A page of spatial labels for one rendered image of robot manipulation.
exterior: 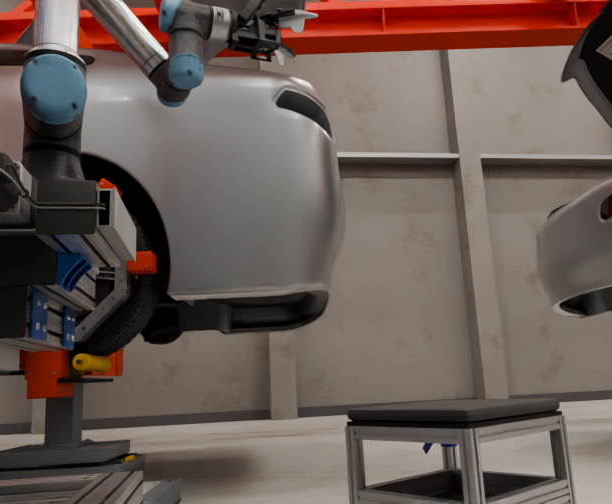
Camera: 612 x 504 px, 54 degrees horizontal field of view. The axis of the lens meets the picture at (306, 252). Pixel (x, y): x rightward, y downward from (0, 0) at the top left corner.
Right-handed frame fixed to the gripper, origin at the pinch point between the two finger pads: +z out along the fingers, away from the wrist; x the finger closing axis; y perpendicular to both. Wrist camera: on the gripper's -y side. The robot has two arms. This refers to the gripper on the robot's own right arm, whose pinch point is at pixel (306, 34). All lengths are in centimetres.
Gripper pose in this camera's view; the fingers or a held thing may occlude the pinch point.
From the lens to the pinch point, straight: 156.1
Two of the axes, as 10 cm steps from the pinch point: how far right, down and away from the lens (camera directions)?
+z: 9.2, 0.4, 3.9
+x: 3.8, -3.5, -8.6
